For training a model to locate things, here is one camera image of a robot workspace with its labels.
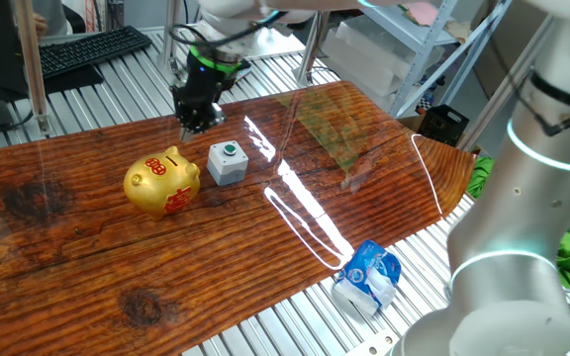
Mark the black keyboard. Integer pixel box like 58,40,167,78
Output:
37,25,153,80

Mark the white metal shelf rack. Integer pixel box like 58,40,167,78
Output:
358,0,514,119

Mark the aluminium frame post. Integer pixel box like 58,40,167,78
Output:
159,0,183,75
13,0,52,137

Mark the white push button box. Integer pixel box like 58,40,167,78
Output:
205,140,250,188

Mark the pink sheet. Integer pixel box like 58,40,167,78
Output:
401,0,440,29

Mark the white equipment base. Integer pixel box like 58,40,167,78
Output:
242,22,309,61

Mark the white foam block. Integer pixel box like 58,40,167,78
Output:
322,19,415,113

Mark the person's bare hand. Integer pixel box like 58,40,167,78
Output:
33,12,49,43

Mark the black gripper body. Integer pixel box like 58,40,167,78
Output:
170,54,239,135

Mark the black arm cable with strap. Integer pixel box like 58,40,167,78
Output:
512,68,570,139

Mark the black wrist cable bundle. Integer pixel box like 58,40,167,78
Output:
168,9,289,51

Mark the silver stand post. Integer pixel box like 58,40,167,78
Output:
292,10,332,88

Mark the black flat pad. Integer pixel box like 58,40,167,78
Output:
42,63,106,95

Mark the wood grain table mat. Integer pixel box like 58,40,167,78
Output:
0,80,478,356

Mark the blue tissue pack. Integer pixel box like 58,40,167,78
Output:
332,239,403,316

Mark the aluminium frame strut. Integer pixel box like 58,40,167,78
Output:
455,14,556,152

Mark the gold piggy bank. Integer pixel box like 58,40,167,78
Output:
123,144,202,222

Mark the black plastic crate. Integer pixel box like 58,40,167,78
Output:
416,103,470,148

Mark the white metal bracket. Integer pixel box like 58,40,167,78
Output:
343,328,401,356

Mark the brown cardboard box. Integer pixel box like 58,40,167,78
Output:
471,0,538,100

